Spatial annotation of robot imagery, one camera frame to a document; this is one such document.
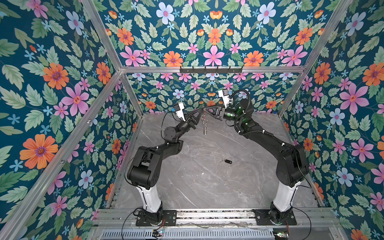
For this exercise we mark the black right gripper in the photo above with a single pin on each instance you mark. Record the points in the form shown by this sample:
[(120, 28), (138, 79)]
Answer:
[(213, 108)]

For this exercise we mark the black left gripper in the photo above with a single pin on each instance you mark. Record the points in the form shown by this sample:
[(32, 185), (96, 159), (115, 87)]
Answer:
[(191, 121)]

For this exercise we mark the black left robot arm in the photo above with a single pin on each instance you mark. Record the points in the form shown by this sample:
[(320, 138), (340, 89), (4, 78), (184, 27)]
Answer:
[(145, 168)]

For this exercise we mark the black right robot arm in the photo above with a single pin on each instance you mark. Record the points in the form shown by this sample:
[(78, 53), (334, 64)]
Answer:
[(292, 163)]

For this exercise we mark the aluminium horizontal back bar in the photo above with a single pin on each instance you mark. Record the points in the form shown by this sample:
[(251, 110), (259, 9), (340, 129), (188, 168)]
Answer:
[(219, 70)]

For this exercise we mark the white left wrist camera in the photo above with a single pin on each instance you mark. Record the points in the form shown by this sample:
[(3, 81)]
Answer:
[(179, 110)]

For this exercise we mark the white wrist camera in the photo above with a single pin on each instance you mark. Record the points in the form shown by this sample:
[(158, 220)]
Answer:
[(224, 94), (179, 110)]

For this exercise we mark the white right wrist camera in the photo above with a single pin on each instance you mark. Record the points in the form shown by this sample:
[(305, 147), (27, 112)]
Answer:
[(224, 94)]

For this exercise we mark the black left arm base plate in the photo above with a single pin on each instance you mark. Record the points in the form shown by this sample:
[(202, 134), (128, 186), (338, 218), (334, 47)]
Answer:
[(162, 218)]

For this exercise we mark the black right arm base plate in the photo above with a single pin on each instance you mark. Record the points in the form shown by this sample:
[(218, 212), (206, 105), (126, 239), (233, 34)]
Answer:
[(274, 217)]

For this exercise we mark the white perforated cable tray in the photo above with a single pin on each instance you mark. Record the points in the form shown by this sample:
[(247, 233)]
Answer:
[(188, 234)]

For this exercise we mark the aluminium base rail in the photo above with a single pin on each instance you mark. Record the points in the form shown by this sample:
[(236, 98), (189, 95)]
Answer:
[(306, 217)]

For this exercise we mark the aluminium corner post left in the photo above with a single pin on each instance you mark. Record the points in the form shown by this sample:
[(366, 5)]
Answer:
[(98, 24)]

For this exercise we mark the aluminium corner post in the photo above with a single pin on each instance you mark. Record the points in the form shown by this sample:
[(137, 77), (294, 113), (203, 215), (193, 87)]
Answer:
[(330, 27), (98, 24)]

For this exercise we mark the aluminium corner post right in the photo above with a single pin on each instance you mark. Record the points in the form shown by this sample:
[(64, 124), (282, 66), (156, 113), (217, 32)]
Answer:
[(330, 27)]

